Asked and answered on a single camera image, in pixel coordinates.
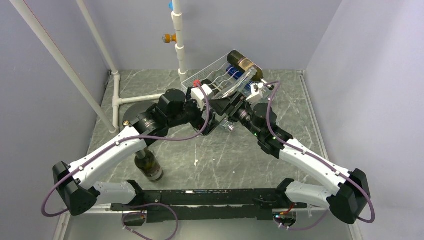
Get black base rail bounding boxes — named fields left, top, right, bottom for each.
left=109, top=187, right=332, bottom=223

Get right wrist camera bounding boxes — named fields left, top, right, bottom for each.
left=246, top=82, right=264, bottom=105

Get blue bottle in rack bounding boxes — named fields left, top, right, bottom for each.
left=219, top=120, right=235, bottom=132

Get white wire wine rack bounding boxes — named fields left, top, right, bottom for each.
left=180, top=56, right=239, bottom=94

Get blue clip on pipe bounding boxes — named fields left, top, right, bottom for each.
left=168, top=0, right=174, bottom=11

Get white PVC pipe frame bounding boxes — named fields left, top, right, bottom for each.
left=76, top=0, right=187, bottom=130

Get blue glass bottle silver cap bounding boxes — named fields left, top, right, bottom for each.
left=229, top=67, right=265, bottom=99

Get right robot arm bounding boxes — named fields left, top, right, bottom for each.
left=224, top=93, right=376, bottom=225

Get dark wine bottle brown label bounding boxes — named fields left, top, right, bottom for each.
left=226, top=50, right=265, bottom=84

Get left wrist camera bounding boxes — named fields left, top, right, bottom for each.
left=190, top=79, right=214, bottom=110

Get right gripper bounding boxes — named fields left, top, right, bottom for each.
left=208, top=90, right=263, bottom=138

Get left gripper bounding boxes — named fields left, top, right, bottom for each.
left=167, top=87, right=219, bottom=135

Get diagonal white pole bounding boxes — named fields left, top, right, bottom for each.
left=10, top=0, right=118, bottom=134

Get orange nozzle on pipe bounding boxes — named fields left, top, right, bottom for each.
left=162, top=34, right=177, bottom=44

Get clear glass bottle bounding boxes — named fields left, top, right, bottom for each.
left=212, top=66, right=258, bottom=100

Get grey round perforated disc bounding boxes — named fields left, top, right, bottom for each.
left=122, top=101, right=154, bottom=127

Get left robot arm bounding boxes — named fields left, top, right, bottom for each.
left=53, top=89, right=230, bottom=216

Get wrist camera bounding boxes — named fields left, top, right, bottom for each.
left=246, top=82, right=264, bottom=105
left=190, top=79, right=214, bottom=110

